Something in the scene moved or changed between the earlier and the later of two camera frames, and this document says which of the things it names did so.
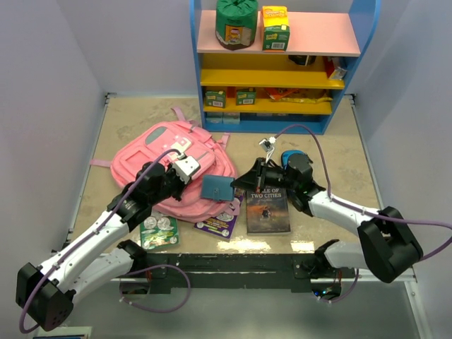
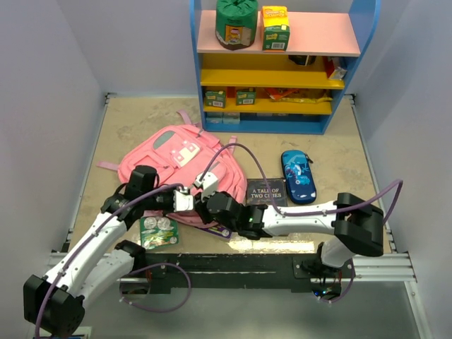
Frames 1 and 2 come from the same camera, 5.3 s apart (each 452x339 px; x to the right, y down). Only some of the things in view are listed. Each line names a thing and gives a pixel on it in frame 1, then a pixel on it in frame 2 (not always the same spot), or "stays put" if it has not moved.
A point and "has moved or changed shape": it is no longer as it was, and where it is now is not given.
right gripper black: [251, 179] -> [201, 207]
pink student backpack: [152, 143] has moved or changed shape
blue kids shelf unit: [294, 91] stays put
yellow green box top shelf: [276, 30] stays put
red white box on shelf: [334, 73] stays put
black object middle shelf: [303, 60] stays put
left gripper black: [181, 184] -> [171, 192]
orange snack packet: [276, 93] stays put
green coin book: [159, 232] stays put
